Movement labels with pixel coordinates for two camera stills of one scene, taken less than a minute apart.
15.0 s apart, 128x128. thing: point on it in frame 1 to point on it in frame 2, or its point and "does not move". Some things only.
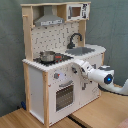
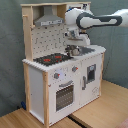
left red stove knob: [56, 75] does not move
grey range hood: [48, 18] does not move
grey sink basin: [79, 51] does not move
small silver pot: [47, 56] to [74, 50]
